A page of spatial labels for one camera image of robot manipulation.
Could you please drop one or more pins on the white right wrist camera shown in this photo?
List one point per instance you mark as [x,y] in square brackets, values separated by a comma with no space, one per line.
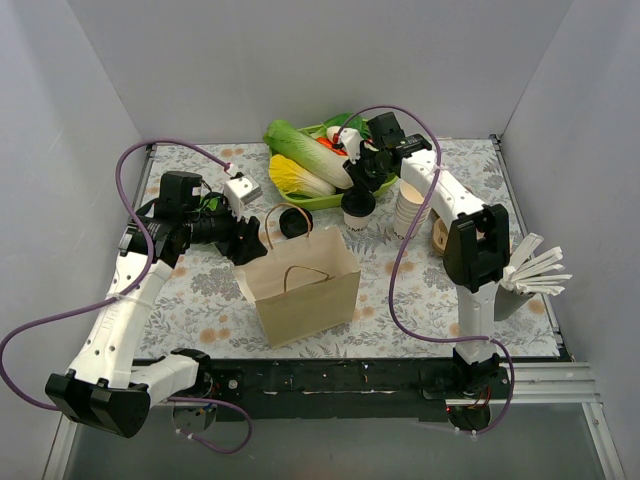
[349,140]

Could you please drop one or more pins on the green napa cabbage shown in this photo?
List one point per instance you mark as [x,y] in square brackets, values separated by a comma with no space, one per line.
[286,140]

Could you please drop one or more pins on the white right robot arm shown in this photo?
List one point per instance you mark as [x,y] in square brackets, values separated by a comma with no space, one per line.
[478,245]

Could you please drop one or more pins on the aluminium frame rail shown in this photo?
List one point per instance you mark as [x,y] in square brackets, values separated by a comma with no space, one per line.
[555,428]

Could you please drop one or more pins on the white radish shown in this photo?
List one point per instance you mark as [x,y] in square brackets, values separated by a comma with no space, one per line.
[333,134]

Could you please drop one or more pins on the small green lettuce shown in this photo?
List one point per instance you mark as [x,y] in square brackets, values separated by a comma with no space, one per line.
[212,202]

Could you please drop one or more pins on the green plastic tray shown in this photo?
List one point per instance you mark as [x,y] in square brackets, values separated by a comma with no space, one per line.
[319,203]

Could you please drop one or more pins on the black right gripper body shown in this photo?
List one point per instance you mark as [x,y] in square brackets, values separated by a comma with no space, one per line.
[360,176]

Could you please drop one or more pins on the white paper coffee cup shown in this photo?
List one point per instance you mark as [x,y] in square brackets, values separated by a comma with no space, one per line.
[356,223]

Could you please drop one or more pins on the orange carrot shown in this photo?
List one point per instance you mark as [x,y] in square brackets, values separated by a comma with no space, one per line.
[330,145]

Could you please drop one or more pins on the stack of white paper cups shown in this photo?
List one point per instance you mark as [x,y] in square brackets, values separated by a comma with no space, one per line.
[407,206]

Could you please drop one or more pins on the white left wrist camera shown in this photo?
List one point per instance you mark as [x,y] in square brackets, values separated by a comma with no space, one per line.
[240,192]

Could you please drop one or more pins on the green bok choy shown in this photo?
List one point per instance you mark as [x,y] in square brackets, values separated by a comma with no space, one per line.
[357,122]

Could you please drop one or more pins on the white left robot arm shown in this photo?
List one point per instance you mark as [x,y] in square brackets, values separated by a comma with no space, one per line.
[102,388]

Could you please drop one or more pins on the grey cylindrical holder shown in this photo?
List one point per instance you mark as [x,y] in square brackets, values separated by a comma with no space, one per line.
[507,303]

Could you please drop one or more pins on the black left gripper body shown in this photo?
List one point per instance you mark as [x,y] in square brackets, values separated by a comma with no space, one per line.
[239,240]

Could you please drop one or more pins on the black plastic cup lid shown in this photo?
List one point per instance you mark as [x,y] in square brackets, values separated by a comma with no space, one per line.
[356,208]

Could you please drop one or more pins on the brown paper takeout bag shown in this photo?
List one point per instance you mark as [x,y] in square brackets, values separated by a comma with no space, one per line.
[302,286]

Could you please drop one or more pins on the floral table mat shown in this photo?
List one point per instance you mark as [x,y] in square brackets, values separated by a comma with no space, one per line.
[202,307]

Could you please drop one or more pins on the black base bar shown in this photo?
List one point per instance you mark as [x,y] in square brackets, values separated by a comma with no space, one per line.
[316,389]

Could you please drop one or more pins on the brown pulp cup carrier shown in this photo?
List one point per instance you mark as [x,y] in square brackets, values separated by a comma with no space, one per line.
[439,236]

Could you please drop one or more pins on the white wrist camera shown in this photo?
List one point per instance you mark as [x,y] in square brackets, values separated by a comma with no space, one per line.
[240,192]
[349,140]

